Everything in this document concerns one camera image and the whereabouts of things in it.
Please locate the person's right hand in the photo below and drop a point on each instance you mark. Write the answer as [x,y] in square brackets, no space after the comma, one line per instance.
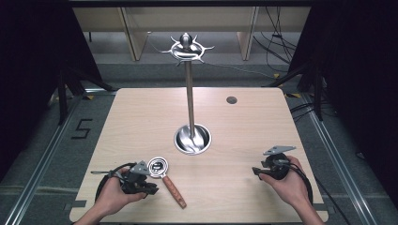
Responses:
[294,186]

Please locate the black curtain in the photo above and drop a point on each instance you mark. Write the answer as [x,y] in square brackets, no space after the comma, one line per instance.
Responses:
[34,78]
[359,93]

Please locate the beige wooden desk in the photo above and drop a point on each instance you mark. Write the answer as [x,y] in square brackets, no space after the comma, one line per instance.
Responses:
[187,18]

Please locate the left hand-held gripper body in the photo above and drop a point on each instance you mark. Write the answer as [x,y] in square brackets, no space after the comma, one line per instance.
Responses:
[137,178]

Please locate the black metal stand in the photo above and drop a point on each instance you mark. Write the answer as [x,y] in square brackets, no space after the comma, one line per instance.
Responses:
[62,97]
[317,90]

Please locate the person's left hand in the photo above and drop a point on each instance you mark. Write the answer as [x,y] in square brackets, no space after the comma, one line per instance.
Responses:
[111,195]

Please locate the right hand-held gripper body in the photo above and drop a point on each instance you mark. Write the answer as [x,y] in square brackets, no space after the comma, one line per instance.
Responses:
[277,165]

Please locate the metal utensil hanging rack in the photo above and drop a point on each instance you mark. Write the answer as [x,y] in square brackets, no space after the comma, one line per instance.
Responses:
[189,93]

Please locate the aluminium floor rail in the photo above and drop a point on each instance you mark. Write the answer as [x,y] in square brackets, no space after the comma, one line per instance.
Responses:
[40,162]
[338,162]

